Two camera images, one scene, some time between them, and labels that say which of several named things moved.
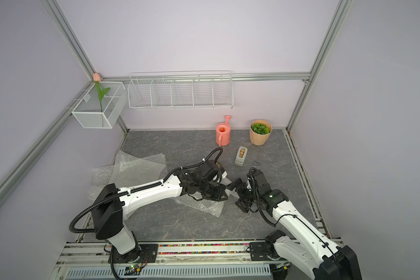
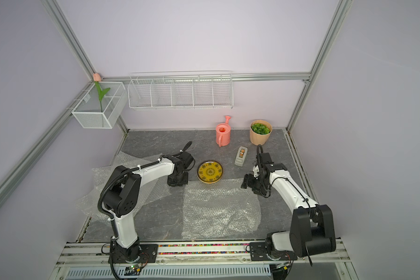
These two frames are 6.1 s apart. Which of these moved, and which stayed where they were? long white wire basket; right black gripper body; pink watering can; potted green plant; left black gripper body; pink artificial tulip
Moved: right black gripper body; left black gripper body
Stayed: pink watering can; long white wire basket; potted green plant; pink artificial tulip
